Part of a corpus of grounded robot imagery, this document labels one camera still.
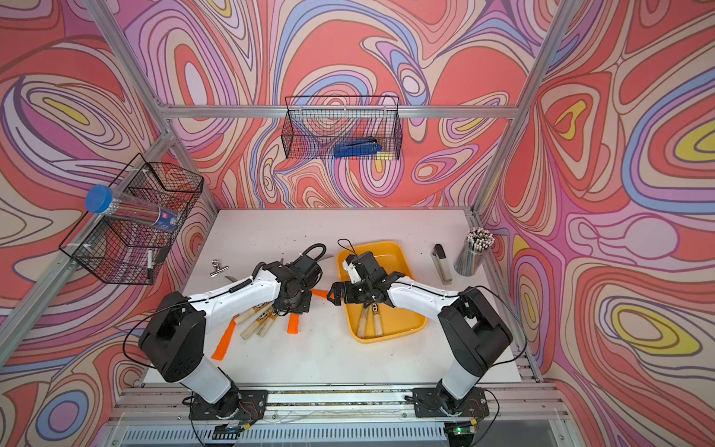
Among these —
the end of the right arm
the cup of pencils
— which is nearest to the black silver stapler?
the cup of pencils

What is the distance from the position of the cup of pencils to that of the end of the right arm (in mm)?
348

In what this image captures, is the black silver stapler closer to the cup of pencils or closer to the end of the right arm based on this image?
the cup of pencils

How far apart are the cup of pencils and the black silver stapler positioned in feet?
0.13

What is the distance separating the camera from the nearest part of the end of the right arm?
0.66 m

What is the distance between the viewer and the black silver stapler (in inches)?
38.6

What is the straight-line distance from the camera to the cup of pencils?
0.88m

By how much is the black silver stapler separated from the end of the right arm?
0.36 metres
